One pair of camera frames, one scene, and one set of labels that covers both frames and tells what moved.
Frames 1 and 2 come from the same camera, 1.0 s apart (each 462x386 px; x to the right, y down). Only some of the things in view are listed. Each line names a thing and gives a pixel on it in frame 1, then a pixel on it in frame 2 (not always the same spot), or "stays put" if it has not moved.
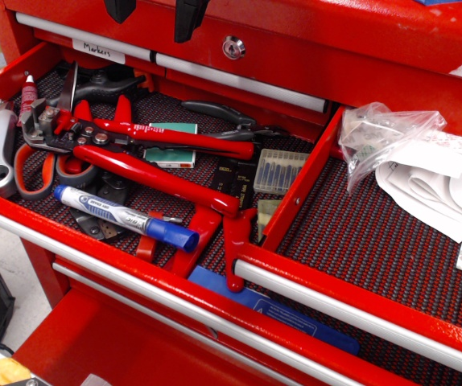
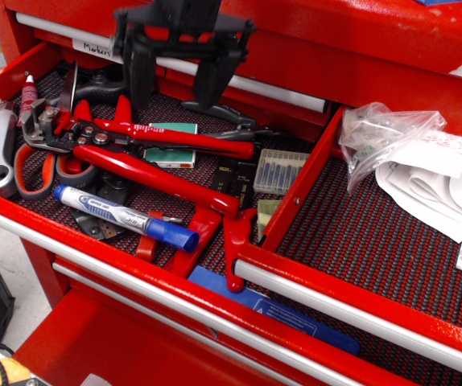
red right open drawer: x=362 y=258 stays put
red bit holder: x=146 y=245 stays put
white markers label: x=99 y=51 stays put
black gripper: x=189 y=14 → x=137 y=30
